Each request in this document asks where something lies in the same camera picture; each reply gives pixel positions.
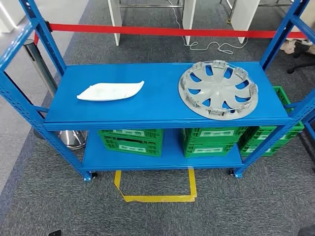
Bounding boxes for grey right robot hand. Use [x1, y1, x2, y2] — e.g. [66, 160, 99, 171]
[298, 224, 315, 236]

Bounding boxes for silver plastic wheel hubcap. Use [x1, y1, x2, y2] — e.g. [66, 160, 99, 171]
[178, 59, 259, 121]

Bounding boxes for blue metal shelf rack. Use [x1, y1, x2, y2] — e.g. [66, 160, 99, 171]
[0, 0, 315, 182]

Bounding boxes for white curved plastic part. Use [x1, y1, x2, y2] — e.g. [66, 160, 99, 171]
[76, 81, 145, 102]

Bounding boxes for green plastic crate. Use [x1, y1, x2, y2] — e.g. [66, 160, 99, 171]
[181, 127, 248, 159]
[238, 86, 305, 158]
[97, 129, 165, 158]

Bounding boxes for black office chair base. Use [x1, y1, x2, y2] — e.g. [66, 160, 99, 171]
[286, 40, 315, 74]

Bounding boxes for person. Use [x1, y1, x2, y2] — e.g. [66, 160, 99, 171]
[279, 37, 315, 56]

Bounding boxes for white desk with steel bars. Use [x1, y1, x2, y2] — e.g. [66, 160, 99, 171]
[220, 0, 295, 45]
[107, 0, 196, 47]

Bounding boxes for red barrier belt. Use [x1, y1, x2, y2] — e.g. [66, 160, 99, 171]
[33, 23, 307, 46]

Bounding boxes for white floor cable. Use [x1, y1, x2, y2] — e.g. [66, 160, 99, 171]
[167, 0, 249, 56]

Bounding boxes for steel stanchion post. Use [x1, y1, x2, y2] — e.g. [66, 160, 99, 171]
[23, 39, 88, 150]

